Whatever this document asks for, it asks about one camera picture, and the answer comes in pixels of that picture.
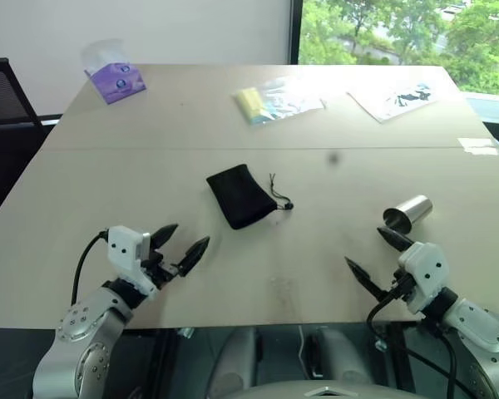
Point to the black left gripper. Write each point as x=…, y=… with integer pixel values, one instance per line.
x=160, y=270

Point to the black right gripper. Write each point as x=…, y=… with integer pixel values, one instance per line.
x=402, y=289

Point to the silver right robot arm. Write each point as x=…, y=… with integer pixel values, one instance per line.
x=482, y=336

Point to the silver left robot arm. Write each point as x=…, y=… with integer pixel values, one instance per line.
x=87, y=332

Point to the stainless steel cup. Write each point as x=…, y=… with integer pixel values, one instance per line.
x=411, y=210

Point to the silver robot torso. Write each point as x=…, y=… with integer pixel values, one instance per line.
x=320, y=392

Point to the white printed paper sheet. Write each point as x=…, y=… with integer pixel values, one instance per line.
x=393, y=101

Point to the yellow cloth in packet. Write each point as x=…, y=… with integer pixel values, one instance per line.
x=251, y=104

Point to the purple tissue box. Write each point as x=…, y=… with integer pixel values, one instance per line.
x=118, y=83

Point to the clear plastic packet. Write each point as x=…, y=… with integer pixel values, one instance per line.
x=291, y=99

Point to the black office chair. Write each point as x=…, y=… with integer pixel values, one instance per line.
x=6, y=120

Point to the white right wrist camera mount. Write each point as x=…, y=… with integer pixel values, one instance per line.
x=426, y=270

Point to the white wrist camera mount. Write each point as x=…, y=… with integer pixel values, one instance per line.
x=122, y=253
x=426, y=270

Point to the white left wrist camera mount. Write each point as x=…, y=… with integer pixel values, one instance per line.
x=122, y=253

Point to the metal table bracket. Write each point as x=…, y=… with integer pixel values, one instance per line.
x=186, y=332
x=380, y=344

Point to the dark window frame post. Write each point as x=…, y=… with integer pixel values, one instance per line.
x=296, y=31

